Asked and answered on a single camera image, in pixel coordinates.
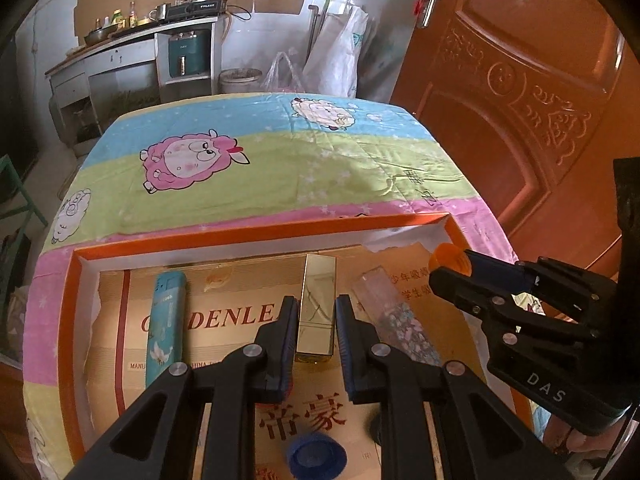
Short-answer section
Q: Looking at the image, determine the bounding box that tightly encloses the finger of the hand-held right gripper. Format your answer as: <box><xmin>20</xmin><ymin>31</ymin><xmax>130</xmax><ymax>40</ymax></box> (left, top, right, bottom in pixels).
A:
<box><xmin>462</xmin><ymin>248</ymin><xmax>618</xmax><ymax>313</ymax></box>
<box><xmin>428</xmin><ymin>265</ymin><xmax>601</xmax><ymax>357</ymax></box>

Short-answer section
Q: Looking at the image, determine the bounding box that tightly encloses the teal lighter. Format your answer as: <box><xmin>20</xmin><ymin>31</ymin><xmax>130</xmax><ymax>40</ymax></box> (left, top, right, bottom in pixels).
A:
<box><xmin>145</xmin><ymin>270</ymin><xmax>187</xmax><ymax>389</ymax></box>

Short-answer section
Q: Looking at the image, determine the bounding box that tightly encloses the teal air fryer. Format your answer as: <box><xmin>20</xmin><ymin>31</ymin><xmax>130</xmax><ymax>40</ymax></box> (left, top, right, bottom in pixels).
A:
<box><xmin>167</xmin><ymin>29</ymin><xmax>212</xmax><ymax>82</ymax></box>

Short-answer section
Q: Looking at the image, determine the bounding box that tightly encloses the carved wooden door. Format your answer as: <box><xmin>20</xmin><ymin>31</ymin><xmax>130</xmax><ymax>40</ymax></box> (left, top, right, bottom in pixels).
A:
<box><xmin>389</xmin><ymin>0</ymin><xmax>640</xmax><ymax>273</ymax></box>

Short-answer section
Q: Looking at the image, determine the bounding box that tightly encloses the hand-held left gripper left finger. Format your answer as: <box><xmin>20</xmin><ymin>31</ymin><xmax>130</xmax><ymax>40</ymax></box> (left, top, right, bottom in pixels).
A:
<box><xmin>62</xmin><ymin>295</ymin><xmax>301</xmax><ymax>480</ymax></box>

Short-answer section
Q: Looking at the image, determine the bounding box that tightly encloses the gold lighter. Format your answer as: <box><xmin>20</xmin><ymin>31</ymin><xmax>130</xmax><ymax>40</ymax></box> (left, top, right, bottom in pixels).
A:
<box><xmin>294</xmin><ymin>253</ymin><xmax>339</xmax><ymax>364</ymax></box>

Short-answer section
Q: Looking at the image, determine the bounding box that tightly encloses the orange bottle cap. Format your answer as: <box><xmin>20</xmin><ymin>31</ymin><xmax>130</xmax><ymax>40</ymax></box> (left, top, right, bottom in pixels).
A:
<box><xmin>429</xmin><ymin>242</ymin><xmax>474</xmax><ymax>276</ymax></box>

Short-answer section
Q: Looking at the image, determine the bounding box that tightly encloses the silver door handle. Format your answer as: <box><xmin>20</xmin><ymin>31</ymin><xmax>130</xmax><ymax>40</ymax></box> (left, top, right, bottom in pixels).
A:
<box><xmin>418</xmin><ymin>0</ymin><xmax>443</xmax><ymax>29</ymax></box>

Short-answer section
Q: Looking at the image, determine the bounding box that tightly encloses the blue bottle cap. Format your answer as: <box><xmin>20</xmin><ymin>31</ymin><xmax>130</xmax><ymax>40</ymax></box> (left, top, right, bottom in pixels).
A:
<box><xmin>285</xmin><ymin>433</ymin><xmax>349</xmax><ymax>480</ymax></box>

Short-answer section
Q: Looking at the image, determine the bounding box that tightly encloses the black gas stove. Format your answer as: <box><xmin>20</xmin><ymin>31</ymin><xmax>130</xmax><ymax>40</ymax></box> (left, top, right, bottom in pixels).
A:
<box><xmin>167</xmin><ymin>0</ymin><xmax>227</xmax><ymax>19</ymax></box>

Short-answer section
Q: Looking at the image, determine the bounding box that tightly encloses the grey round bucket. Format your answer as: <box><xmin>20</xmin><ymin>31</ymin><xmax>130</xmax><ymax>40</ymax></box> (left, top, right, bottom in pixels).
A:
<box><xmin>218</xmin><ymin>68</ymin><xmax>264</xmax><ymax>96</ymax></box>

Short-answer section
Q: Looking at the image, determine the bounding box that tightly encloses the clear plastic bag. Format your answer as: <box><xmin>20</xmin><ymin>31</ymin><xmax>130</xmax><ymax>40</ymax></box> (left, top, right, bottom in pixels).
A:
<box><xmin>263</xmin><ymin>51</ymin><xmax>306</xmax><ymax>94</ymax></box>

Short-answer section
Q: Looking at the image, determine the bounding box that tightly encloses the white woven sack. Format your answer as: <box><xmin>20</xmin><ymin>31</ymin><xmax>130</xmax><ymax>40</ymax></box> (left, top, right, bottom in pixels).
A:
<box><xmin>302</xmin><ymin>4</ymin><xmax>372</xmax><ymax>99</ymax></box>

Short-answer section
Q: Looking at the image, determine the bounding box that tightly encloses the green chair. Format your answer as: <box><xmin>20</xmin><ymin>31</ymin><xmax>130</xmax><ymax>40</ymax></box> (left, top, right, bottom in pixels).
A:
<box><xmin>0</xmin><ymin>154</ymin><xmax>49</xmax><ymax>242</ymax></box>

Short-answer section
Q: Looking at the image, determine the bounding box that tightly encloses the shallow orange-rimmed cardboard box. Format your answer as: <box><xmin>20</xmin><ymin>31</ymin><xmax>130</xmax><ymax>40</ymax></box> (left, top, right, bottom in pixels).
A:
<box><xmin>59</xmin><ymin>212</ymin><xmax>517</xmax><ymax>480</ymax></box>

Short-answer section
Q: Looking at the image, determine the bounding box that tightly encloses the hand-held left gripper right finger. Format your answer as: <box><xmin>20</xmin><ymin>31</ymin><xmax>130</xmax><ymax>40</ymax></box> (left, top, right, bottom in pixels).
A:
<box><xmin>335</xmin><ymin>294</ymin><xmax>576</xmax><ymax>480</ymax></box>

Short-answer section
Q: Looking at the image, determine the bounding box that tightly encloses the clear glitter lighter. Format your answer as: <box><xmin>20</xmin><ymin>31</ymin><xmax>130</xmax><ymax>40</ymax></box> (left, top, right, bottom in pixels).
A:
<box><xmin>352</xmin><ymin>265</ymin><xmax>444</xmax><ymax>367</ymax></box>

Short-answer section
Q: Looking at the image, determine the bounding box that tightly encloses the dark frying pan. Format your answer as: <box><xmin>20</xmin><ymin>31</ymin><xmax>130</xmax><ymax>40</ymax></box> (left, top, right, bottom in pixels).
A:
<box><xmin>83</xmin><ymin>23</ymin><xmax>122</xmax><ymax>46</ymax></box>

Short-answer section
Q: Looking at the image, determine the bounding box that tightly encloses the white kitchen counter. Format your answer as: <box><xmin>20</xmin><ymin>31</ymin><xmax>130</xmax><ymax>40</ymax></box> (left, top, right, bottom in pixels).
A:
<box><xmin>45</xmin><ymin>12</ymin><xmax>227</xmax><ymax>147</ymax></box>

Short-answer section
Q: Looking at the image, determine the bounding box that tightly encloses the cartoon sheep printed tablecloth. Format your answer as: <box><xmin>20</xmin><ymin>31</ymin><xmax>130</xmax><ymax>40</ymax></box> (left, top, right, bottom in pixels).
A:
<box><xmin>22</xmin><ymin>91</ymin><xmax>547</xmax><ymax>480</ymax></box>

